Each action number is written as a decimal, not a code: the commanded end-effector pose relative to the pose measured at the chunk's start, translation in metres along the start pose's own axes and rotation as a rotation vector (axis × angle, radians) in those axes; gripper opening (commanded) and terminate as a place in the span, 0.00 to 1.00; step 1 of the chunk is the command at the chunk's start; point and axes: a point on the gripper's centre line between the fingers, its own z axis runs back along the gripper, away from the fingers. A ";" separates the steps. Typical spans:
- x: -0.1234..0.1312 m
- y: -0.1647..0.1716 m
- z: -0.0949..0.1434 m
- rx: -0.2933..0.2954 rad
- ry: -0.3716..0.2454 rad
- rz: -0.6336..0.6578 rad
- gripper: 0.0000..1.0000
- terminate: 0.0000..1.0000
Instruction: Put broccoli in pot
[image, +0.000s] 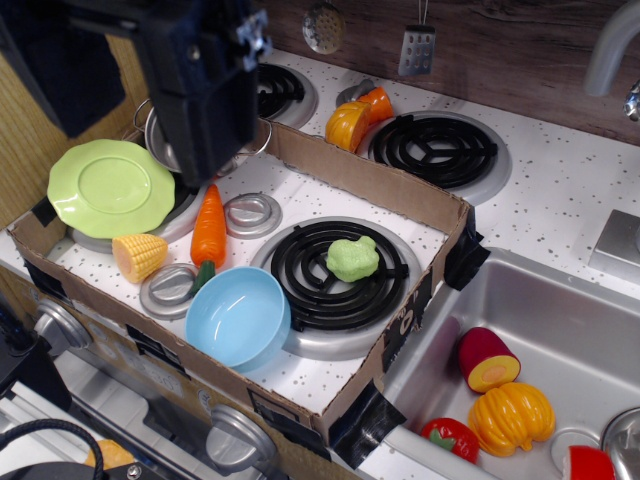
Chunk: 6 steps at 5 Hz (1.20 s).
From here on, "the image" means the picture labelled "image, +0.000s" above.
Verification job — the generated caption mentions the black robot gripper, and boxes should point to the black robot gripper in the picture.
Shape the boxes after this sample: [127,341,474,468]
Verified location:
[64,1,272,187]

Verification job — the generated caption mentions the green toy broccoli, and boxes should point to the green toy broccoli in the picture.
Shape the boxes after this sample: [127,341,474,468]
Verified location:
[326,236,380,283]

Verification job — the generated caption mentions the silver metal pot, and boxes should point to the silver metal pot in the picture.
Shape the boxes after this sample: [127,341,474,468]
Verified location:
[133,98,273,178]

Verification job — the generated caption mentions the back left black burner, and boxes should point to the back left black burner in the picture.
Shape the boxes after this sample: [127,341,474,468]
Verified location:
[258,64,306,118]

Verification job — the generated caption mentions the black burner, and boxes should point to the black burner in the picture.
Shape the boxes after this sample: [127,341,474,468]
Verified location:
[265,217,414,331]
[368,114,499,189]
[258,64,306,118]

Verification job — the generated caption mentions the silver slotted spoon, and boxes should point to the silver slotted spoon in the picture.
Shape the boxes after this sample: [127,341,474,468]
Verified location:
[302,1,346,55]

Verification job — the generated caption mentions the silver knob behind pumpkin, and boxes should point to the silver knob behind pumpkin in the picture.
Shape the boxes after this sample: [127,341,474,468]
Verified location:
[335,79,376,107]

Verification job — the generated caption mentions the yellow pumpkin half on stove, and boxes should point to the yellow pumpkin half on stove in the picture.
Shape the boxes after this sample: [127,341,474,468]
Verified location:
[325,101,372,153]

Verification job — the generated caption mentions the light green plastic plate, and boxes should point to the light green plastic plate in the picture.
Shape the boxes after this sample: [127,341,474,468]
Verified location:
[47,139,175,239]

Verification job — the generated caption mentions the silver stove knob upper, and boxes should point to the silver stove knob upper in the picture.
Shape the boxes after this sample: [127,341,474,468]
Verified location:
[224,193,283,239]

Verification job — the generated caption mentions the silver stove knob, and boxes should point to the silver stove knob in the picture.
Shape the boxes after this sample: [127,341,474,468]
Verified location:
[139,263,197,321]
[224,193,283,239]

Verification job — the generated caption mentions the orange toy carrot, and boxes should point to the orange toy carrot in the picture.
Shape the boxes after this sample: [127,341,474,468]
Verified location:
[190,184,227,295]

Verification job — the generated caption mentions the orange toy cup piece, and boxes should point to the orange toy cup piece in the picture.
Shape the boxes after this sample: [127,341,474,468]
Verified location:
[358,87,395,124]

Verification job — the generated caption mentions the yellow toy corn half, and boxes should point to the yellow toy corn half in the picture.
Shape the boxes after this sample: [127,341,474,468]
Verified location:
[111,234,168,284]

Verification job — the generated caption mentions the silver slotted spatula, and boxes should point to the silver slotted spatula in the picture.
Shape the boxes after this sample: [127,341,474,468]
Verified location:
[397,0,437,77]

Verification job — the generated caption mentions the silver stove knob lower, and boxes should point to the silver stove knob lower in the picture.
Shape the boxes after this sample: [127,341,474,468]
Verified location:
[139,263,197,321]

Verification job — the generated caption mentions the light blue plastic bowl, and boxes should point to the light blue plastic bowl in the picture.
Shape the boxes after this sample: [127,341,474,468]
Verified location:
[185,266,291,373]

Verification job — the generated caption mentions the back right black burner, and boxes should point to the back right black burner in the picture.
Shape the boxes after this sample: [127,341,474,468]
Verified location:
[368,114,499,189]

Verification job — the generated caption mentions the cardboard fence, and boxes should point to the cardboard fence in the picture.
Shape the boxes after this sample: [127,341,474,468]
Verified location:
[9,124,475,479]

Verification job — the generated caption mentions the front right black burner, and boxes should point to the front right black burner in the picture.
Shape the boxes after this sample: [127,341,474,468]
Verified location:
[265,217,414,331]

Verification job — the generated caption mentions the silver oven dial left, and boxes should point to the silver oven dial left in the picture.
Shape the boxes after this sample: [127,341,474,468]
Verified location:
[34,299,93,357]

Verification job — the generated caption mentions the silver oven dial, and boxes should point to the silver oven dial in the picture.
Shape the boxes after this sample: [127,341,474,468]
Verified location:
[205,404,277,476]
[34,299,93,357]

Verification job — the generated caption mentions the silver oven dial right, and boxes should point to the silver oven dial right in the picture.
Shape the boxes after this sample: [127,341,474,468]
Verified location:
[205,404,277,476]

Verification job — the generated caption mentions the orange toy on floor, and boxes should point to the orange toy on floor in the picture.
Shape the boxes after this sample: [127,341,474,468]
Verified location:
[97,439,135,470]

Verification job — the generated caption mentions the red sweet potato half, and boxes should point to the red sweet potato half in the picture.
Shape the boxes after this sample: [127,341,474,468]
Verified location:
[457,327,521,393]

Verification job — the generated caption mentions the silver faucet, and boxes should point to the silver faucet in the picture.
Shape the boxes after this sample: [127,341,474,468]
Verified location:
[583,1,639,97]

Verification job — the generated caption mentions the red toy strawberry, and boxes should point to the red toy strawberry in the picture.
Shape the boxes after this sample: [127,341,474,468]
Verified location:
[420,417,480,464]

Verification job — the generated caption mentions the silver sink basin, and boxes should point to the silver sink basin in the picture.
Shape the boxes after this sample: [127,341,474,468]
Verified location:
[383,249,639,479]

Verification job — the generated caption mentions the yellow pumpkin half in sink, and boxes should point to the yellow pumpkin half in sink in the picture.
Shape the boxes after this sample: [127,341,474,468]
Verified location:
[467,382,556,457]

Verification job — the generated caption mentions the black cable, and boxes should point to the black cable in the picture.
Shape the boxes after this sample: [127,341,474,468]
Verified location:
[0,418,106,480]

